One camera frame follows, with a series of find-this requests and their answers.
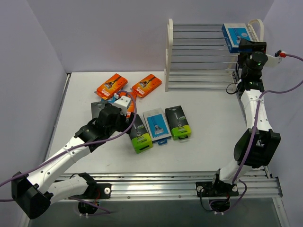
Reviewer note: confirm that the black green razor box centre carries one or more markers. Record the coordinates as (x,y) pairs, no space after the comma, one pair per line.
(139,136)

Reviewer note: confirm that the orange Gillette razor box right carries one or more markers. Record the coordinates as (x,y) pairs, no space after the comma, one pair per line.
(146,85)

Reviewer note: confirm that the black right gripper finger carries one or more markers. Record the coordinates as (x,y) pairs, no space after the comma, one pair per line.
(245,49)
(256,46)

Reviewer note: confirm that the black green razor box left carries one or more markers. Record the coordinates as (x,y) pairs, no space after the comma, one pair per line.
(96,107)

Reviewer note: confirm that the blue razor box under orange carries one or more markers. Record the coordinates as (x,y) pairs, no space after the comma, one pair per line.
(111,100)

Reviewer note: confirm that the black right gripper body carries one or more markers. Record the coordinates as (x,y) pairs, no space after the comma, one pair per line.
(251,45)

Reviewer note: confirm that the orange gillette razor box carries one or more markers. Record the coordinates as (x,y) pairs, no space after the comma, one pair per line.
(111,86)
(131,107)
(146,85)

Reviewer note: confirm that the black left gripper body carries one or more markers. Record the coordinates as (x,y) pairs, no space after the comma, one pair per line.
(128,121)

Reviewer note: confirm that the blue white Harry's razor box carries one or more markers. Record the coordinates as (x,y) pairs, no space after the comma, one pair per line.
(157,126)

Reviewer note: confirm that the black green razor box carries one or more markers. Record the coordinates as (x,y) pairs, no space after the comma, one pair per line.
(139,136)
(178,124)
(96,107)

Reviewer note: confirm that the black green razor box right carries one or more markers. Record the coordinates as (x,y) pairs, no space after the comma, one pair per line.
(178,124)

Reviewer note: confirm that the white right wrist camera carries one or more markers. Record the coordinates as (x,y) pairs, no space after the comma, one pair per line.
(275,60)

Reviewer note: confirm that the orange Gillette razor box middle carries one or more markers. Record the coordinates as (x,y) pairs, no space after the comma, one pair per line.
(131,107)

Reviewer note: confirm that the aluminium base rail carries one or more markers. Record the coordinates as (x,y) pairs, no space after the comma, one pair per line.
(181,185)

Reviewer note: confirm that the cream metal wire shelf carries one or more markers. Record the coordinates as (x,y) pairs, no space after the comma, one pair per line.
(197,58)

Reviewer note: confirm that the orange Gillette razor box left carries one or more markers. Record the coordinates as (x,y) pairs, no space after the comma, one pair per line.
(111,86)

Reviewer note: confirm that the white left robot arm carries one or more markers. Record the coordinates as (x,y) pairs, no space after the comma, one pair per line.
(37,189)

